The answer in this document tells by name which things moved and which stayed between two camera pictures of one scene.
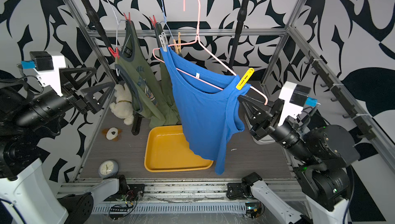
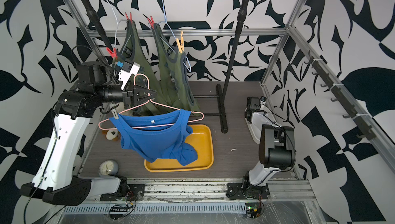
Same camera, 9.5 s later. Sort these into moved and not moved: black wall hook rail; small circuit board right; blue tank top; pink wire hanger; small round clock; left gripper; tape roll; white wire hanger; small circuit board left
Moved: pink wire hanger; left gripper; blue tank top
Not moved: small round clock; white wire hanger; black wall hook rail; small circuit board right; tape roll; small circuit board left
